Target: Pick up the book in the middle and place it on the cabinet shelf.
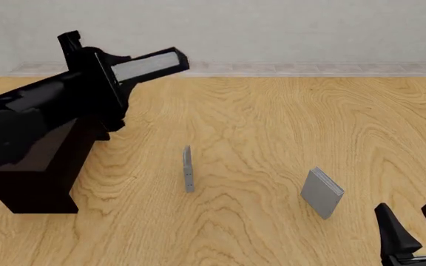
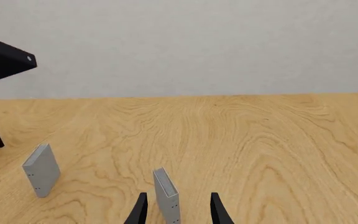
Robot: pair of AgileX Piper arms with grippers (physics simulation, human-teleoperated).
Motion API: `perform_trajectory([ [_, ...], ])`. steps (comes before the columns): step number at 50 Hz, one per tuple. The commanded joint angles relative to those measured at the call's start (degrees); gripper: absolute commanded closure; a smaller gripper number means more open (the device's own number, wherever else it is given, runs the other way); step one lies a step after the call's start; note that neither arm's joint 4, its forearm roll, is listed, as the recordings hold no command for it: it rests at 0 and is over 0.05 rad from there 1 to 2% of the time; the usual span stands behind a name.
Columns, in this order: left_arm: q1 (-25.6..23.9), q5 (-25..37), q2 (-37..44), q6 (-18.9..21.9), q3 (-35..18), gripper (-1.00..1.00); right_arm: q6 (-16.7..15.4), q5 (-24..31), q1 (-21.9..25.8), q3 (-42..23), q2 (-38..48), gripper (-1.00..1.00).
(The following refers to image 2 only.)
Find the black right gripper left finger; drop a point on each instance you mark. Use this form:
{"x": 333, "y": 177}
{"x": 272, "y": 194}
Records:
{"x": 139, "y": 212}

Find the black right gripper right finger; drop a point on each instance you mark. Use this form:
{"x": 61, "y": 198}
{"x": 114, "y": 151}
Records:
{"x": 219, "y": 212}

